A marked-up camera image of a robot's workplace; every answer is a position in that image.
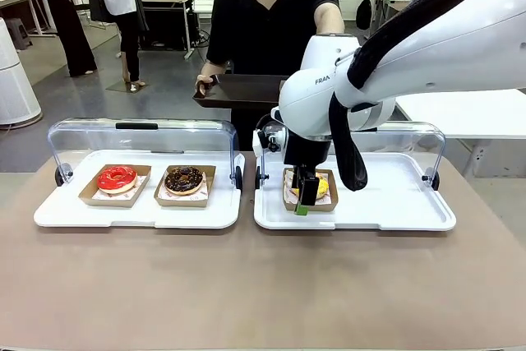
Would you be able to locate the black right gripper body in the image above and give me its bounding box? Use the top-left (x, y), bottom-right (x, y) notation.
top-left (283, 130), bottom-right (331, 172)

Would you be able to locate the yellow glazed donut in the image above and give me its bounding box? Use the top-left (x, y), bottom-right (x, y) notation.
top-left (284, 169), bottom-right (330, 201)

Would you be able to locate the brown cardboard donut box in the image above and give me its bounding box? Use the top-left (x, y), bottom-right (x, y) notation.
top-left (282, 168), bottom-right (340, 214)
top-left (77, 164), bottom-right (153, 209)
top-left (154, 164), bottom-right (218, 209)

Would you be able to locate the black serving tray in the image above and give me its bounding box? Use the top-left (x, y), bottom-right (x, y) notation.
top-left (192, 73), bottom-right (291, 110)

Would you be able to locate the person's left forearm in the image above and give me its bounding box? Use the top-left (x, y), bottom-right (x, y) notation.
top-left (313, 2), bottom-right (346, 36)

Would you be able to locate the person's right forearm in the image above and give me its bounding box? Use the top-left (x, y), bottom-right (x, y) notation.
top-left (201, 60), bottom-right (232, 81)

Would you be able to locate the chocolate sprinkled donut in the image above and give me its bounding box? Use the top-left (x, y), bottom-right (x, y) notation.
top-left (164, 165), bottom-right (205, 197)

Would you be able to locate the person's black shirt torso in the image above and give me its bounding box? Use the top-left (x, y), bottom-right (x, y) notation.
top-left (205, 0), bottom-right (342, 153)

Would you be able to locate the red glazed donut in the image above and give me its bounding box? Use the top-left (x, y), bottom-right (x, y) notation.
top-left (97, 164), bottom-right (138, 196)

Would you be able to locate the person in blue shirt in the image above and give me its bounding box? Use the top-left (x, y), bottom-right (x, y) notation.
top-left (34, 0), bottom-right (99, 78)

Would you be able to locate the person's right hand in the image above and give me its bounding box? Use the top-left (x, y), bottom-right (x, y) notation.
top-left (194, 72), bottom-right (217, 98)

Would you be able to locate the white paper liner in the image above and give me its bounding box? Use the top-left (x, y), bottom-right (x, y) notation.
top-left (95, 173), bottom-right (149, 201)
top-left (284, 169), bottom-right (335, 206)
top-left (157, 177), bottom-right (215, 204)

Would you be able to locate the white display tray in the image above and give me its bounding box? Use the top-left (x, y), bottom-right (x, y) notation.
top-left (33, 149), bottom-right (247, 230)
top-left (253, 151), bottom-right (458, 232)

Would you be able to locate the clear display lid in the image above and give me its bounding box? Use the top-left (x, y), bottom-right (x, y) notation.
top-left (254, 120), bottom-right (447, 192)
top-left (47, 117), bottom-right (244, 188)

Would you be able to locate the black backpack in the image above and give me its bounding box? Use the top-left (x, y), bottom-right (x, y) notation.
top-left (354, 0), bottom-right (374, 32)

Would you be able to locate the white table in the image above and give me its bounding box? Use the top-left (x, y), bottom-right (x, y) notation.
top-left (392, 87), bottom-right (526, 178)

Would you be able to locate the white air purifier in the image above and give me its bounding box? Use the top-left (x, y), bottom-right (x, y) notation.
top-left (0, 16), bottom-right (44, 127)

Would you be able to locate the dark stool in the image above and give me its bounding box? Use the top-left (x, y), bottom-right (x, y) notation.
top-left (5, 17), bottom-right (34, 52)

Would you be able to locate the black cable sleeve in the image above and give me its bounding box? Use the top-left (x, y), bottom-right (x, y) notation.
top-left (328, 0), bottom-right (521, 193)

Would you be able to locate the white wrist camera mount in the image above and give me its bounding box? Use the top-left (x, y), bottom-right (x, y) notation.
top-left (251, 107), bottom-right (291, 159)

